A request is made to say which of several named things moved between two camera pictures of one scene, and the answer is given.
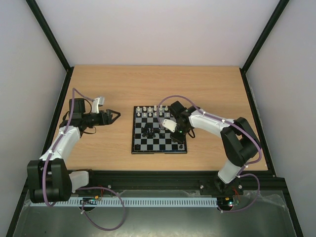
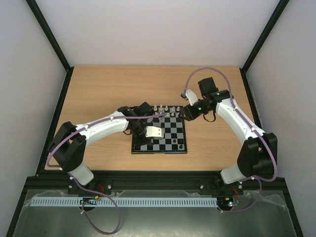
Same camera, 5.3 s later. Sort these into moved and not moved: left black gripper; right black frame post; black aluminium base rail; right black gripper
Moved: right black gripper; left black gripper
Not moved: right black frame post; black aluminium base rail
